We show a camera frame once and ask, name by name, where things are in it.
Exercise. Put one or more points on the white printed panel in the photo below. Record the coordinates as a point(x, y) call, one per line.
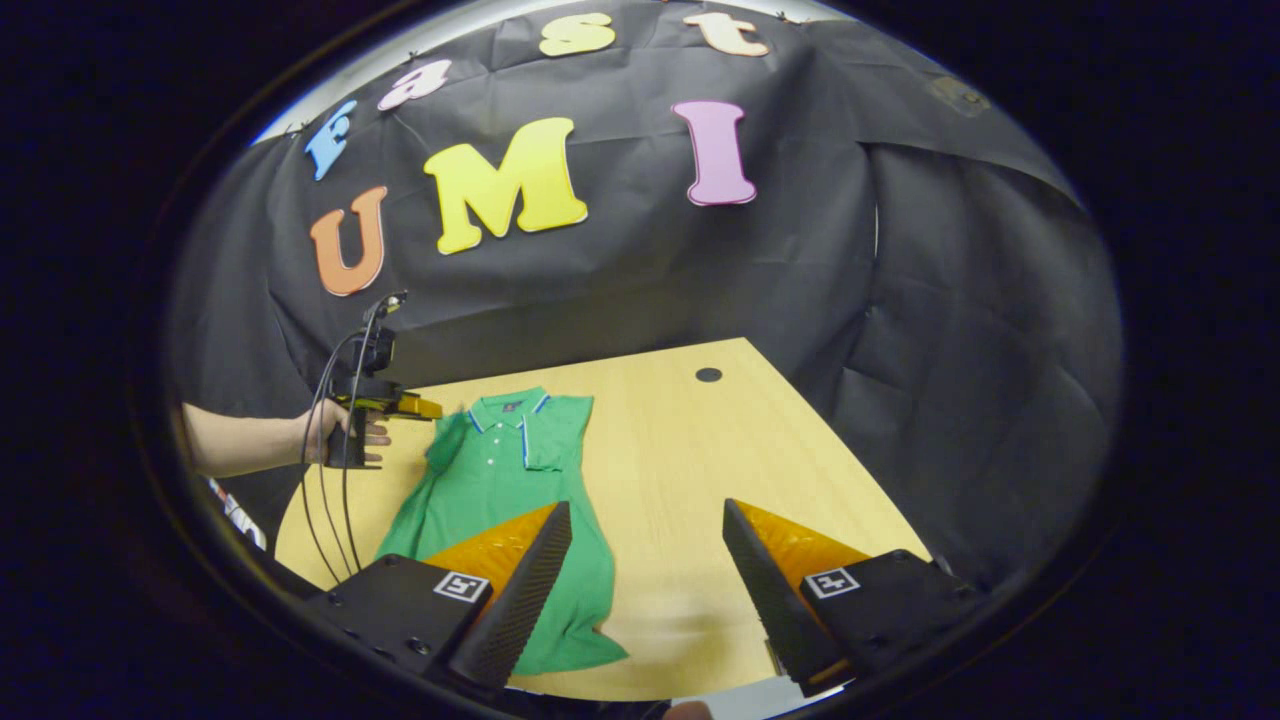
point(240, 515)

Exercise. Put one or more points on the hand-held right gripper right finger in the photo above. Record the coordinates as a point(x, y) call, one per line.
point(775, 600)

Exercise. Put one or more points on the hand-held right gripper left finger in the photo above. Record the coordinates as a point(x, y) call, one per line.
point(520, 600)

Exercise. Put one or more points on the black backdrop cloth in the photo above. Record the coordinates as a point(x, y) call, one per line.
point(650, 280)

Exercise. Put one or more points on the green T-shirt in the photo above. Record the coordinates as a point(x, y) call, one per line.
point(490, 470)

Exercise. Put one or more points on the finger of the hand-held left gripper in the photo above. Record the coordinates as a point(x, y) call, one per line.
point(415, 407)

